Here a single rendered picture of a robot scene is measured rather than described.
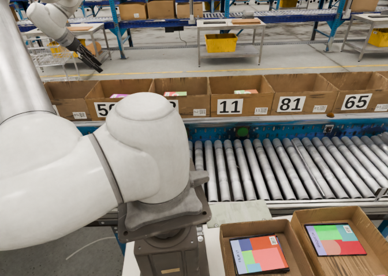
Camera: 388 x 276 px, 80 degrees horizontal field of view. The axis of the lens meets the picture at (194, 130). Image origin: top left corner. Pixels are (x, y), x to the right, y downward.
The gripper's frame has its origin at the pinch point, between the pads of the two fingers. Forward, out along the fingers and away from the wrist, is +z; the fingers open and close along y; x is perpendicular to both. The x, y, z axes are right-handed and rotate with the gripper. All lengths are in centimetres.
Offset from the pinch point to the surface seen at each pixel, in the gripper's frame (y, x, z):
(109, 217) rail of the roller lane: 84, -21, 18
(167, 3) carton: -361, 53, 204
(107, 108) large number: 17.0, -10.5, 17.5
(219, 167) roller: 76, 36, 46
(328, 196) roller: 111, 78, 55
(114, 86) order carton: -10.0, -8.4, 28.5
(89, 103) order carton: 12.1, -17.8, 10.7
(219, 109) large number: 41, 51, 46
